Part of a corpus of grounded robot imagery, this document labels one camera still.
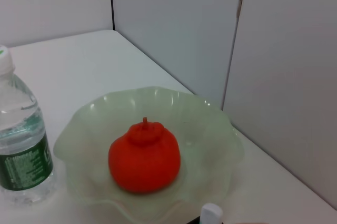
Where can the mint green utility knife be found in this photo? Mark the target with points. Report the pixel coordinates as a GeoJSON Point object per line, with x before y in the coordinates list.
{"type": "Point", "coordinates": [211, 214]}

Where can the clear water bottle green label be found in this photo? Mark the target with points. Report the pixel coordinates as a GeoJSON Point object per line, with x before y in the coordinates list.
{"type": "Point", "coordinates": [23, 139]}

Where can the pale green glass fruit plate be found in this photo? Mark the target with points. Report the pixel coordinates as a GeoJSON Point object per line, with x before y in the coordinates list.
{"type": "Point", "coordinates": [205, 134]}

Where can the red-orange knitted orange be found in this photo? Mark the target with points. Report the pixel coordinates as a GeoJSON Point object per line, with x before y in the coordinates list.
{"type": "Point", "coordinates": [144, 160]}

